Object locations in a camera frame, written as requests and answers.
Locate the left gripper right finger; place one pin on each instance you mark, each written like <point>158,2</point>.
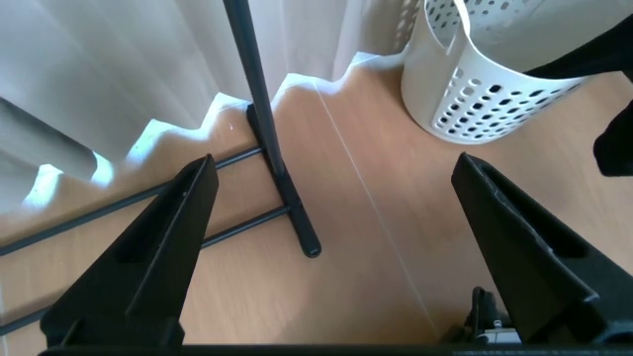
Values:
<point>534,267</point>

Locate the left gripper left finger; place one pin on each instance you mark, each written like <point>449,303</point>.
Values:
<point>148,267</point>

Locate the black garment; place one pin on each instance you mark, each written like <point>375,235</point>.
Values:
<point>613,143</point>

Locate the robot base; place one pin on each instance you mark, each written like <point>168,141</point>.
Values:
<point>499,337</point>

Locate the white laundry basket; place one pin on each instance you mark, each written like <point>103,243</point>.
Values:
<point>445,99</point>

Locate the black clothes rack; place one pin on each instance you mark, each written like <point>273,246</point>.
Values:
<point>257,99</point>

